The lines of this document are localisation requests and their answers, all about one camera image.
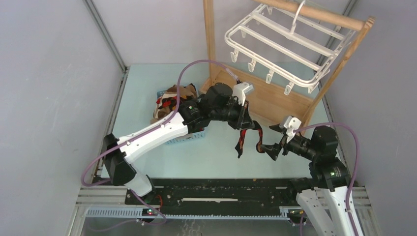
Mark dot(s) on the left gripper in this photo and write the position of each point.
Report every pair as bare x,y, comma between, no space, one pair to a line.
234,101

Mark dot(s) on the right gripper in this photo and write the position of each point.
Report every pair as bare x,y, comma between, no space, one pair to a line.
272,150

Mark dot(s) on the red black argyle sock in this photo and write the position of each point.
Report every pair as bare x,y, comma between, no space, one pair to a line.
242,134

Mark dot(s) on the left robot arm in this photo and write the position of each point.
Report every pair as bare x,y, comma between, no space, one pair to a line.
219,103

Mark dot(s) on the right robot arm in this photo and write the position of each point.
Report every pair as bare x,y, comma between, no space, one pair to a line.
326,199

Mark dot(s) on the wooden hanger stand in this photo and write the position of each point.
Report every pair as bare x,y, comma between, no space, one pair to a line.
271,103

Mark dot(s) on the pile of socks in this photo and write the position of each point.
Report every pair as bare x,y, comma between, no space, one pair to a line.
167,102

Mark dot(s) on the white plastic clip hanger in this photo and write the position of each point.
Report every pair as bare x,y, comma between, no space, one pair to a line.
298,49

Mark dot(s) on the light blue perforated basket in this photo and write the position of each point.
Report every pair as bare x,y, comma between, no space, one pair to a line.
194,135

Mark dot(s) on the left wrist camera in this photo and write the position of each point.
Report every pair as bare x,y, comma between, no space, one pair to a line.
241,90

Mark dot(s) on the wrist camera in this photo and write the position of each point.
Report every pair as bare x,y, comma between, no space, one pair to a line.
289,126
241,90

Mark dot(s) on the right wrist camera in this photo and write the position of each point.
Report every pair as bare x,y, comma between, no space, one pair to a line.
289,126

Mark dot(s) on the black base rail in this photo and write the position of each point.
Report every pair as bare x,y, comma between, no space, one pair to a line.
243,197

